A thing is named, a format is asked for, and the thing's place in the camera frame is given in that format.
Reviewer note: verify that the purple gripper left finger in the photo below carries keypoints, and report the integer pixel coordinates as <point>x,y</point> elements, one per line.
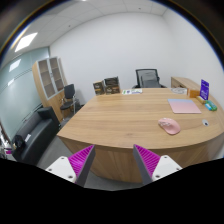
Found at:
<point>74,168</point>

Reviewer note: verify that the green white small pack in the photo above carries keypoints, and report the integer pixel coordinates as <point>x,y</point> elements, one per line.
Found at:
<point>210,105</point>

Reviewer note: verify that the dark box right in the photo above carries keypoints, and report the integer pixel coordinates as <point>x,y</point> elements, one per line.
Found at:
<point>112,85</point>

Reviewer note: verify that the black leather sofa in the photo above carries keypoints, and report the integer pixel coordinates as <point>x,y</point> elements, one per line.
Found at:
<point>35,135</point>

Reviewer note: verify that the large wooden desk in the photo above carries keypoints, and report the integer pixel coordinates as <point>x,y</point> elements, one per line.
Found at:
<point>115,123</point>

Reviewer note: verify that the purple sign card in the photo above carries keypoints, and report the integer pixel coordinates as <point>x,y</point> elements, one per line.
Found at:
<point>204,91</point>

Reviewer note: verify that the clear round dish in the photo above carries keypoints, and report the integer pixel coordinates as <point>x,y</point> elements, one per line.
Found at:
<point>179,90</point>

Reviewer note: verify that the wooden side cabinet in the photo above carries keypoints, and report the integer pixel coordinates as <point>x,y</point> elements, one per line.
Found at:
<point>193,89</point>

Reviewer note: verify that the pink mouse pad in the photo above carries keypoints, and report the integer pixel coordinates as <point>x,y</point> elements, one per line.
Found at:
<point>183,106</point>

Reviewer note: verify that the dark box left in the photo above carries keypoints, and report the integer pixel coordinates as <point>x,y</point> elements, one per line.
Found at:
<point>99,87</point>

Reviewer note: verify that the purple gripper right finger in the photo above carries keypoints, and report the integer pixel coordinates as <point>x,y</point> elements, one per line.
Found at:
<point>153,167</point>

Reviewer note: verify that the pink computer mouse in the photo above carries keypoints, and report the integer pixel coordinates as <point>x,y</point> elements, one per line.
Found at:
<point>169,125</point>

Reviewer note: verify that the white papers on desk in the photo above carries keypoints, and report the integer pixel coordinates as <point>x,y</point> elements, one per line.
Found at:
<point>132,91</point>

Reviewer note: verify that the black mesh office chair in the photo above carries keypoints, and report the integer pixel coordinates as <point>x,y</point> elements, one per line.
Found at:
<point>148,78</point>

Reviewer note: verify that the small black visitor chair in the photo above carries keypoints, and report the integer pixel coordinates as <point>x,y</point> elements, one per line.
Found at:
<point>69,98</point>

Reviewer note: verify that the dark box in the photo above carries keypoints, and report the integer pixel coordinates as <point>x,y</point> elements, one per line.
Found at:
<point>112,85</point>
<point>99,87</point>

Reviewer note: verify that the ceiling light panel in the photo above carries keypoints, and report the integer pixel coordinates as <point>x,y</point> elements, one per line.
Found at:
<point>25,41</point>

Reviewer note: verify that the wooden glass-door cabinet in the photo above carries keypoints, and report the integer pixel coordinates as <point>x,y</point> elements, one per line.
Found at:
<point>50,83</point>

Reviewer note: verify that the small round white sticker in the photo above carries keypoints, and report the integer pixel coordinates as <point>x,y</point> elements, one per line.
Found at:
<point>205,122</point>

